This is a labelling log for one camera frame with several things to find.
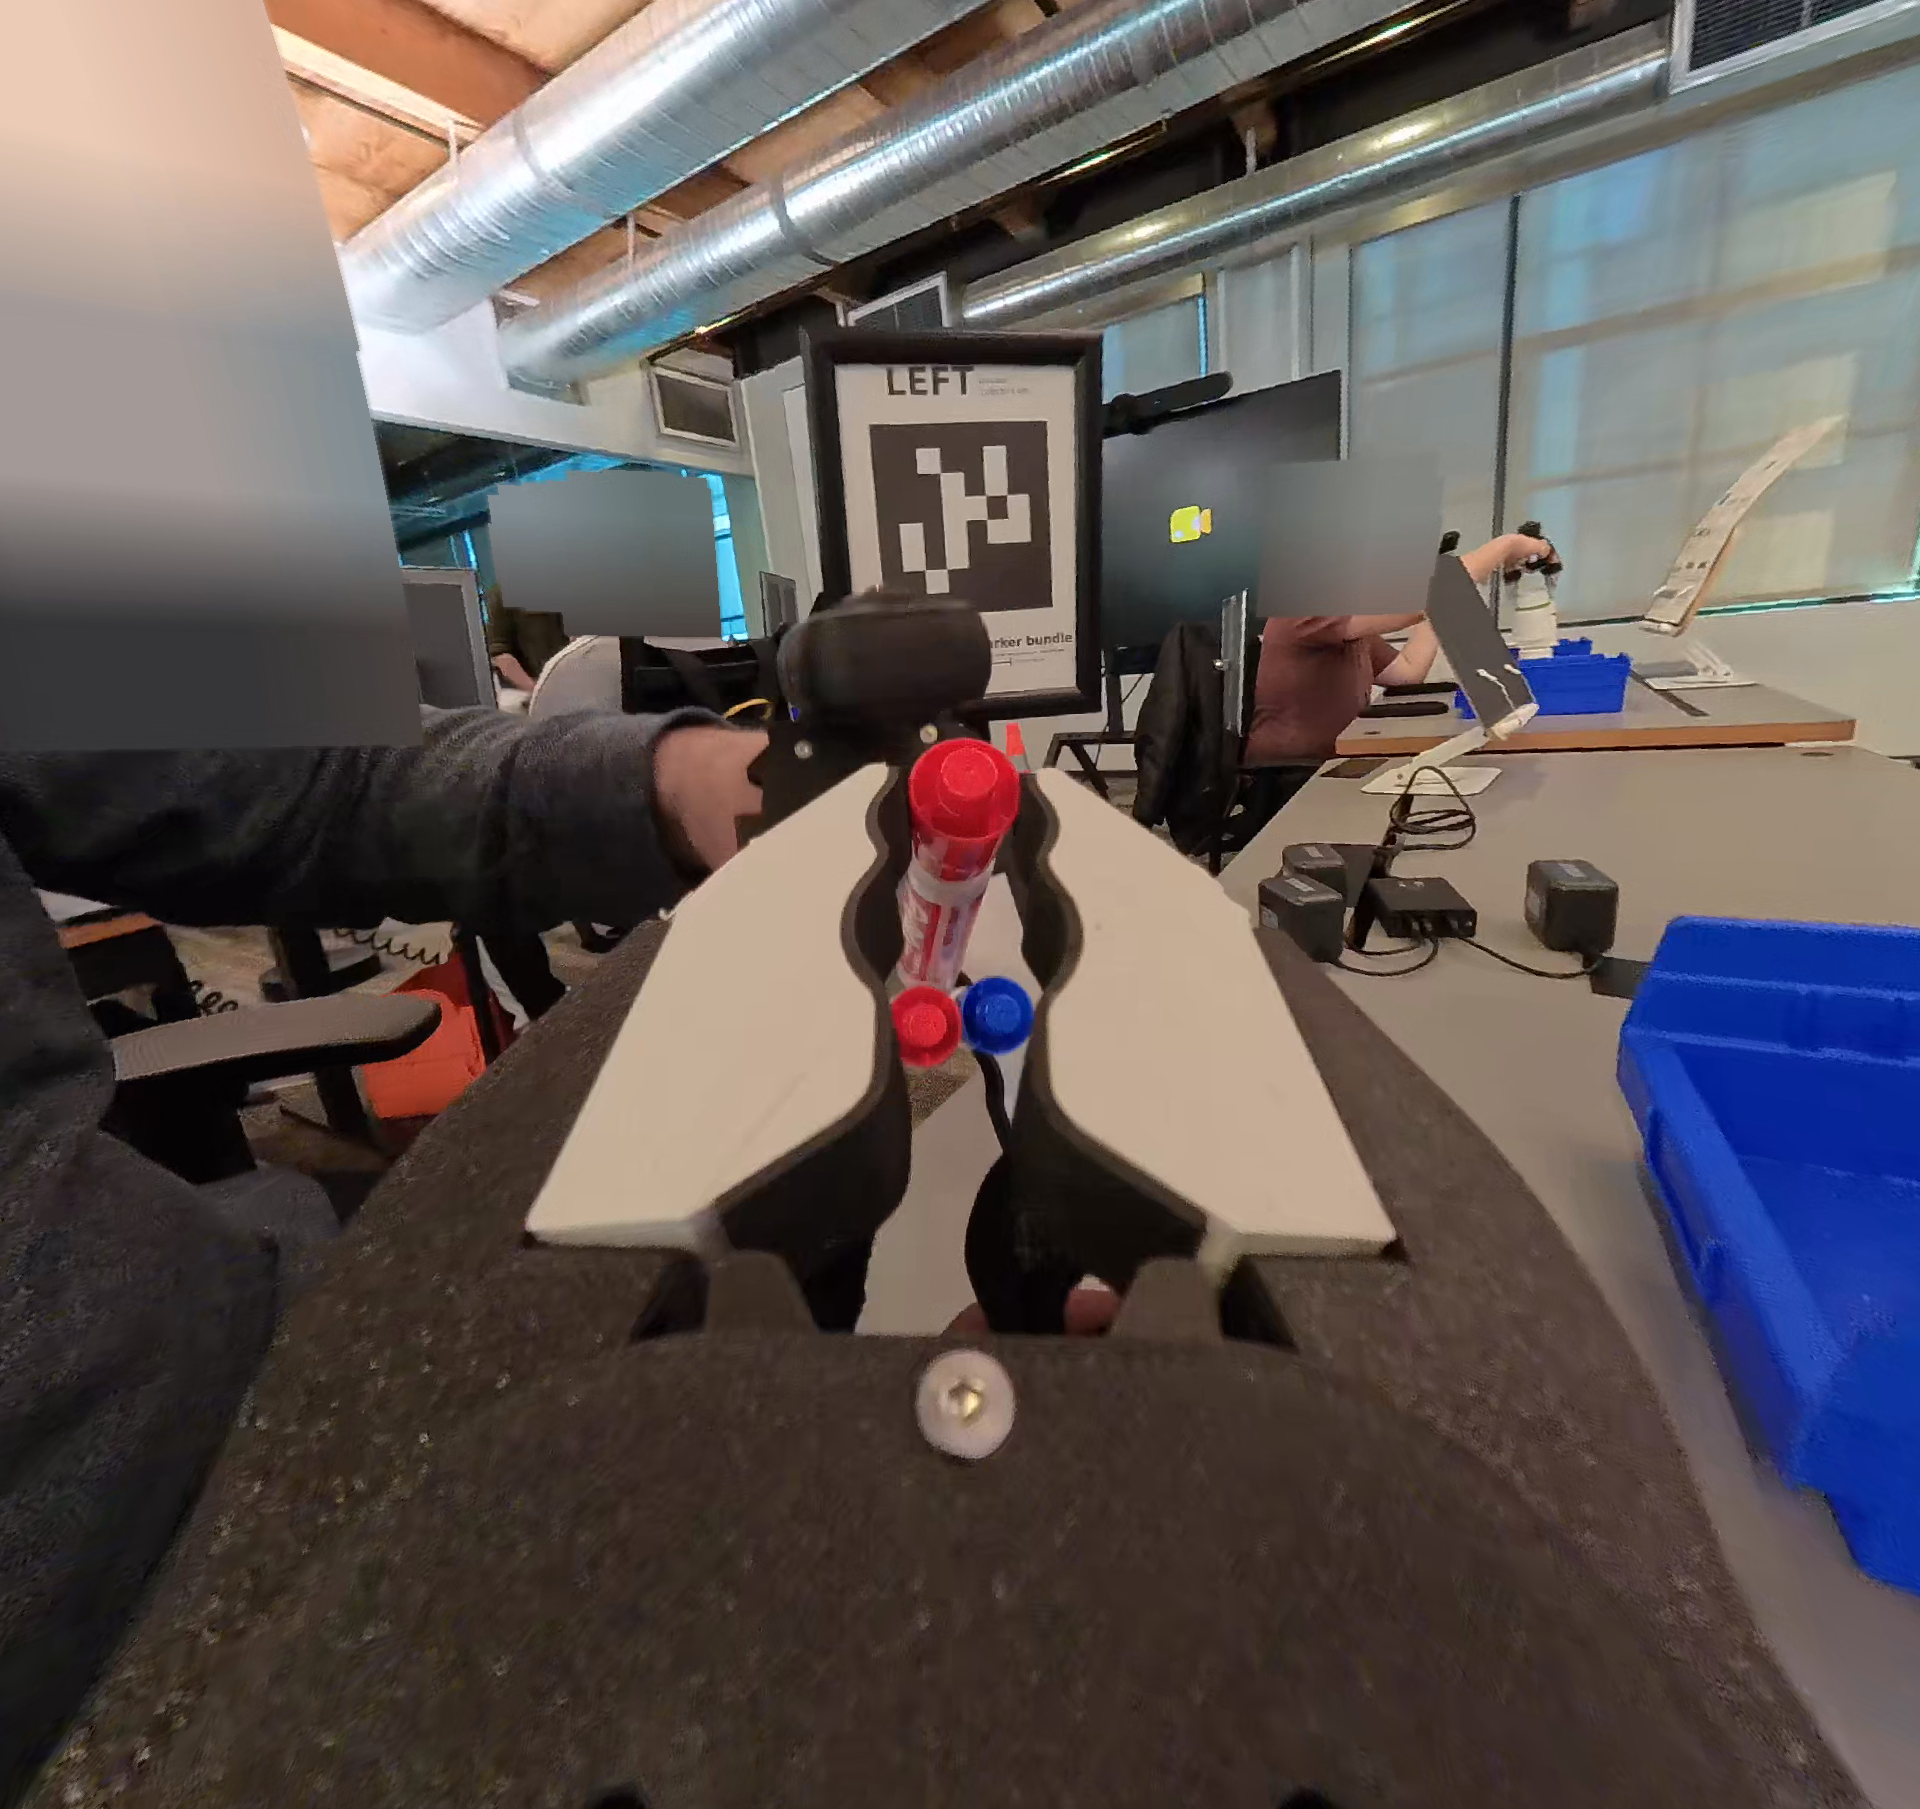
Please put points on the orange plastic case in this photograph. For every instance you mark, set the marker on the orange plastic case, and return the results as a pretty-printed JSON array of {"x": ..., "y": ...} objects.
[{"x": 428, "y": 1059}]

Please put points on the black webcam bar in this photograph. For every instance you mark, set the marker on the black webcam bar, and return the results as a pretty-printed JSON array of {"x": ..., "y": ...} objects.
[{"x": 1165, "y": 403}]

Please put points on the small blue plastic bin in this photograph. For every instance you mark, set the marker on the small blue plastic bin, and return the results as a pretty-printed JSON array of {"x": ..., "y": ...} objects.
[{"x": 1575, "y": 683}]

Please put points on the black computer monitor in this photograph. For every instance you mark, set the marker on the black computer monitor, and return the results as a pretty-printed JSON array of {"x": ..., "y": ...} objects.
[{"x": 1199, "y": 579}]

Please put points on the black elastic band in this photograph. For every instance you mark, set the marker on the black elastic band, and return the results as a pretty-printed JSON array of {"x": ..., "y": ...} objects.
[{"x": 994, "y": 1100}]

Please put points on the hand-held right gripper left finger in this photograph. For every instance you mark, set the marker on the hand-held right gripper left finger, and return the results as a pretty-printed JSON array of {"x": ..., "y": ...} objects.
[{"x": 721, "y": 1073}]

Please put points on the small wall vent grille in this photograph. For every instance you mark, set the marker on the small wall vent grille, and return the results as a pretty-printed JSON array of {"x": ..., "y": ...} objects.
[{"x": 692, "y": 408}]

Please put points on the paper strip on stand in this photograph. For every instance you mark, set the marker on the paper strip on stand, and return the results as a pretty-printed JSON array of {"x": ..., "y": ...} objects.
[{"x": 1724, "y": 543}]

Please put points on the black office chair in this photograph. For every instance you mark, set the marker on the black office chair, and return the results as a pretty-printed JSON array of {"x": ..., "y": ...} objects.
[{"x": 256, "y": 1036}]

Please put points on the red whiteboard marker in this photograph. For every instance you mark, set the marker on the red whiteboard marker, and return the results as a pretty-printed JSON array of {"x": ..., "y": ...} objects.
[
  {"x": 959, "y": 834},
  {"x": 927, "y": 1023}
]

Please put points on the person's dark grey sweater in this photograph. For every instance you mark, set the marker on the person's dark grey sweater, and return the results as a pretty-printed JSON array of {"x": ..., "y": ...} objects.
[{"x": 106, "y": 1313}]

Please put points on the black jacket on chair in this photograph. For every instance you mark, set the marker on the black jacket on chair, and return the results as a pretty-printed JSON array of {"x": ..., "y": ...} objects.
[{"x": 1185, "y": 759}]

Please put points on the blue whiteboard marker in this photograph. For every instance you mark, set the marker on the blue whiteboard marker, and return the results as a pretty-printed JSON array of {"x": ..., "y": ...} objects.
[{"x": 997, "y": 1014}]

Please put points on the large blue plastic bin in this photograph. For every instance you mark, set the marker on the large blue plastic bin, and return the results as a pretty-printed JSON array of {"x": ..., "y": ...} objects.
[{"x": 1800, "y": 1181}]

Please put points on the black power adapter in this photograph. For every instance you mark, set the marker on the black power adapter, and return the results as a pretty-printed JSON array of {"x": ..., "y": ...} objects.
[
  {"x": 1570, "y": 908},
  {"x": 1320, "y": 863},
  {"x": 1301, "y": 918}
]

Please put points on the grey computer monitor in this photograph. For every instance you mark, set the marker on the grey computer monitor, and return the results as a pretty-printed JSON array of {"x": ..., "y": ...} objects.
[{"x": 443, "y": 639}]

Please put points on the person's left forearm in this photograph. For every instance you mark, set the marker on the person's left forearm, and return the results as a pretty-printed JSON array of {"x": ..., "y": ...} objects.
[{"x": 377, "y": 825}]

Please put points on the thin silver ventilation duct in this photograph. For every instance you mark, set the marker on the thin silver ventilation duct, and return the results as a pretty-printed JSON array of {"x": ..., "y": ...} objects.
[{"x": 1350, "y": 190}]

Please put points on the black charging hub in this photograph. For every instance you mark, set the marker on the black charging hub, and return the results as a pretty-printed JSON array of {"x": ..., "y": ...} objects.
[{"x": 1418, "y": 908}]

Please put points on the dark tablet on white stand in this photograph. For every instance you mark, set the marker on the dark tablet on white stand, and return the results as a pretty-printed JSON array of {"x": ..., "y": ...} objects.
[{"x": 1479, "y": 654}]

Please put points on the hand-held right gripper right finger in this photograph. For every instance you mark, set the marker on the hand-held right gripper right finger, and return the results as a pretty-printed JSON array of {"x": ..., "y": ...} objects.
[{"x": 1199, "y": 1073}]

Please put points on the person's left hand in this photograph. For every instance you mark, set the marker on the person's left hand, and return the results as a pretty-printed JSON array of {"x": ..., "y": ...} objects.
[{"x": 705, "y": 805}]

